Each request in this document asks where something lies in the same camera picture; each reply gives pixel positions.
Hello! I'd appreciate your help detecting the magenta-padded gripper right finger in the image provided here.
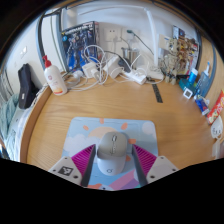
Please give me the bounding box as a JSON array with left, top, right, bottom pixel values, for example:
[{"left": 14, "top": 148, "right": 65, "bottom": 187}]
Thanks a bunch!
[{"left": 131, "top": 143, "right": 180, "bottom": 188}]

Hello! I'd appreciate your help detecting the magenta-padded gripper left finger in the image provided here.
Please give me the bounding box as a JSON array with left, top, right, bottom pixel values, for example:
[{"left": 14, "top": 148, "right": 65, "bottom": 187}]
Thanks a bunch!
[{"left": 48, "top": 143, "right": 97, "bottom": 188}]

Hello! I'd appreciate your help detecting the light grey computer mouse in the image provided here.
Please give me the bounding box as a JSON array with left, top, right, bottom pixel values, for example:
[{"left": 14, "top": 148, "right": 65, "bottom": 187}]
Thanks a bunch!
[{"left": 96, "top": 131, "right": 129, "bottom": 176}]

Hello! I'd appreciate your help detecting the pastel cloud print mouse pad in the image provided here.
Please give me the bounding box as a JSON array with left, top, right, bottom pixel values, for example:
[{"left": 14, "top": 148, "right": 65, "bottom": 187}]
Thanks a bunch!
[{"left": 61, "top": 116, "right": 160, "bottom": 191}]

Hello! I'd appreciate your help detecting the black ruler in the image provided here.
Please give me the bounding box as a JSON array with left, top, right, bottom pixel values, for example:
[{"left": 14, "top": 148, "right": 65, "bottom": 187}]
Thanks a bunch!
[{"left": 151, "top": 83, "right": 164, "bottom": 104}]

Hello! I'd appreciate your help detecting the white mug with doodle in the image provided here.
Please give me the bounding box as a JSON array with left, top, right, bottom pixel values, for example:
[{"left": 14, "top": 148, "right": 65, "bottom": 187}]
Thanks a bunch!
[{"left": 210, "top": 114, "right": 224, "bottom": 140}]

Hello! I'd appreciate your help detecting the small white cube clock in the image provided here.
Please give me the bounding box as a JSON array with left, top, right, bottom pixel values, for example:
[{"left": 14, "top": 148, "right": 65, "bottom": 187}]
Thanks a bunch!
[{"left": 182, "top": 87, "right": 194, "bottom": 100}]

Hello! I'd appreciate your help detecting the white power strip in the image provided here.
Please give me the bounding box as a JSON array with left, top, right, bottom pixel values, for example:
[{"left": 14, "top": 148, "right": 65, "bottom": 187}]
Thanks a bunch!
[{"left": 123, "top": 69, "right": 148, "bottom": 86}]

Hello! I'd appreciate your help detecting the white bottle with red cap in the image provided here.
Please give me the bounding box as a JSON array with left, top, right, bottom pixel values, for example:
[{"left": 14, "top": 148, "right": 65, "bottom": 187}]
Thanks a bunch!
[{"left": 42, "top": 54, "right": 68, "bottom": 97}]

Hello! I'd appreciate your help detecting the red potato chips can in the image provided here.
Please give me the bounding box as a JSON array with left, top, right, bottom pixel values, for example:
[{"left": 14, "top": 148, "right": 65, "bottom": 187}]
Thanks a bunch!
[{"left": 205, "top": 89, "right": 224, "bottom": 126}]

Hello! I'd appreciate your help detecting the teal knitted blanket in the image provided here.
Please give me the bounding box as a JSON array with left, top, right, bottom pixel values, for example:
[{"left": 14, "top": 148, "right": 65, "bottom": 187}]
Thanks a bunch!
[{"left": 0, "top": 93, "right": 19, "bottom": 139}]

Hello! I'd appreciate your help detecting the small white charger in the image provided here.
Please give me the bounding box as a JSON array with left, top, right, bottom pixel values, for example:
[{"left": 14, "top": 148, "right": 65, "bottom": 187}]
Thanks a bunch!
[{"left": 81, "top": 61, "right": 100, "bottom": 80}]

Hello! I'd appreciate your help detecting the black bag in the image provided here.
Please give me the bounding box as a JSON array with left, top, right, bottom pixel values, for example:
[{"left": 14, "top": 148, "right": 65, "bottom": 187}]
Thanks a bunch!
[{"left": 17, "top": 63, "right": 39, "bottom": 110}]

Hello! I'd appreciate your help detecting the clear blue pump bottle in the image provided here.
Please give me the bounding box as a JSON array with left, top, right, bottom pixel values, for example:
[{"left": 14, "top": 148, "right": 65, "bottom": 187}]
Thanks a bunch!
[{"left": 194, "top": 61, "right": 212, "bottom": 99}]

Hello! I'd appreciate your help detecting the large white power adapter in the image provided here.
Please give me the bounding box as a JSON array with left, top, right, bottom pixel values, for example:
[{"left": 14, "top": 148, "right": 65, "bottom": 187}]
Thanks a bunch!
[{"left": 103, "top": 54, "right": 124, "bottom": 79}]

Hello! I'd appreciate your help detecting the wooden robot figure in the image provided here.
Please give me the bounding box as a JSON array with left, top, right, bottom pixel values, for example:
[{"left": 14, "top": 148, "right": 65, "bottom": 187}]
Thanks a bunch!
[{"left": 163, "top": 38, "right": 179, "bottom": 84}]

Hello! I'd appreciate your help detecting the steel cup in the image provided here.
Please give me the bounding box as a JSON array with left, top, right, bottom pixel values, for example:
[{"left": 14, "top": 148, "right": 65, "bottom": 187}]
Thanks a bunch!
[{"left": 120, "top": 46, "right": 140, "bottom": 64}]

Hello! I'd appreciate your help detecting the blue robot model kit box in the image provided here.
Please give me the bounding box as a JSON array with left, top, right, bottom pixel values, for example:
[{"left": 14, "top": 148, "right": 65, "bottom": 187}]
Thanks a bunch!
[{"left": 59, "top": 20, "right": 101, "bottom": 73}]

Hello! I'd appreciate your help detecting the colourful figure poster box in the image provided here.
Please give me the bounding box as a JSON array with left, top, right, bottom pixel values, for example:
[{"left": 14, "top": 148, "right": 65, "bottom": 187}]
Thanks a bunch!
[{"left": 171, "top": 24, "right": 201, "bottom": 76}]

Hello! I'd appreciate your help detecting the white desk lamp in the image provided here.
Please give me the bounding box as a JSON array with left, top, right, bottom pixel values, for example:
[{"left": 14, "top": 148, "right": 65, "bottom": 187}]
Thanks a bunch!
[{"left": 78, "top": 4, "right": 165, "bottom": 81}]

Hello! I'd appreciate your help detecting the white cables bundle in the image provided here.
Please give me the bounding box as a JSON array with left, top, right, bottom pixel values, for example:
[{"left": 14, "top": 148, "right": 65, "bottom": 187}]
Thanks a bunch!
[{"left": 64, "top": 44, "right": 151, "bottom": 93}]

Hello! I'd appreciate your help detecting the white wall switch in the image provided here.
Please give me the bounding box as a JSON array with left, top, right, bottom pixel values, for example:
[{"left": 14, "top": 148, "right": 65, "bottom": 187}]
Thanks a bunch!
[{"left": 19, "top": 46, "right": 30, "bottom": 60}]

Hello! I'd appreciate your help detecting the grey metal frame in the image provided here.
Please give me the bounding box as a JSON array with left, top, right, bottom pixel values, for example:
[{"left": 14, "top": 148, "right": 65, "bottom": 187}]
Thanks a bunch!
[{"left": 35, "top": 8, "right": 218, "bottom": 73}]

